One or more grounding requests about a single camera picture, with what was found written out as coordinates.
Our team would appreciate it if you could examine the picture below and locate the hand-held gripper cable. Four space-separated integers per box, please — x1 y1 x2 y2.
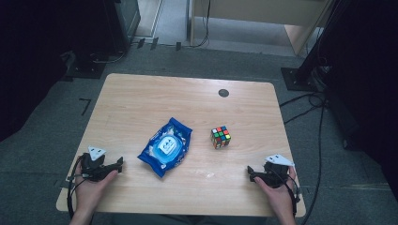
281 172 301 218
67 155 86 219

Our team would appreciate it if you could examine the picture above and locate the person's right hand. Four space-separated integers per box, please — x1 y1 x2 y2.
253 167 299 218

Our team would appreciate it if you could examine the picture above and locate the black cabinet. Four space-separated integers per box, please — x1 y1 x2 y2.
102 0 142 55

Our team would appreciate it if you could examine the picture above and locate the blue wet wipes pack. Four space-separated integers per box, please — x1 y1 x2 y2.
136 116 193 178

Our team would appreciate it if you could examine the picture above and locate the person's left hand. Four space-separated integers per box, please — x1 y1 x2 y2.
73 162 120 217

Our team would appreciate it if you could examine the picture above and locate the black stand base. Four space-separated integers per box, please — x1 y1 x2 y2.
60 50 109 80

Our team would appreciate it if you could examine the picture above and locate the long black floor cable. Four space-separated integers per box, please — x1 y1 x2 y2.
299 99 327 225

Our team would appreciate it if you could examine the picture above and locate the black metal stand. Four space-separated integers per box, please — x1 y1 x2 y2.
280 0 348 93

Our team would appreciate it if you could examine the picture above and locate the colourful puzzle cube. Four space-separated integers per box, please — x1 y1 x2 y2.
209 125 232 150

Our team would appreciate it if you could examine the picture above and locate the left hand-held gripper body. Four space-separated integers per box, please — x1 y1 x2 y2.
79 144 109 183

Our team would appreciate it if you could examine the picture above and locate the angled black tape mark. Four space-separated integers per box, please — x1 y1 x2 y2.
78 97 92 117

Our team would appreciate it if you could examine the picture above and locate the person's lap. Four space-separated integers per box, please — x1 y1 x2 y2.
112 214 267 225

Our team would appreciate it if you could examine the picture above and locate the left hand-held gripper cable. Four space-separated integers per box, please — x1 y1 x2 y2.
67 155 86 219

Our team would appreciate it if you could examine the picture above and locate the black cable by stand base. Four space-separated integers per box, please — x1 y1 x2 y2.
90 50 128 65

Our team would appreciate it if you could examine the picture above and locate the hanging black cable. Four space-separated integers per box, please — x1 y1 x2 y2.
191 0 211 49

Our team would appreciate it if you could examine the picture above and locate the dark curtain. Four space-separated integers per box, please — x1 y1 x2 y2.
313 0 398 203
0 0 109 143

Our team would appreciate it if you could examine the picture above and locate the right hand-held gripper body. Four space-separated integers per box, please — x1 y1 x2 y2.
254 153 296 189

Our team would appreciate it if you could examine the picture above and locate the right hand-held gripper cable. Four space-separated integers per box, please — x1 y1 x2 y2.
281 172 301 218

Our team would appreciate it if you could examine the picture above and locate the light wooden furniture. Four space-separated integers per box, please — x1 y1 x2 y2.
187 0 334 57

